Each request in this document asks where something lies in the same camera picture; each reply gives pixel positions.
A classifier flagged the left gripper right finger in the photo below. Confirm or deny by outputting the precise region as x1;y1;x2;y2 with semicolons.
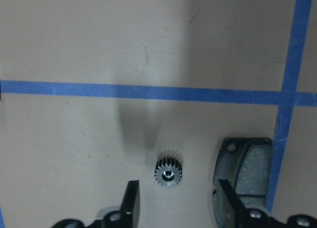
218;180;249;228

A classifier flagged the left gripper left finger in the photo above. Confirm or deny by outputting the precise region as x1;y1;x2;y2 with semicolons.
120;180;140;228

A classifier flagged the black bearing gear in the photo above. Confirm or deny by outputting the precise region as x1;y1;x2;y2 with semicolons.
154;149;183;188

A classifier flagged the black brake pad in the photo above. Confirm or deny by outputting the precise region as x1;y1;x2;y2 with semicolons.
212;138;273;228

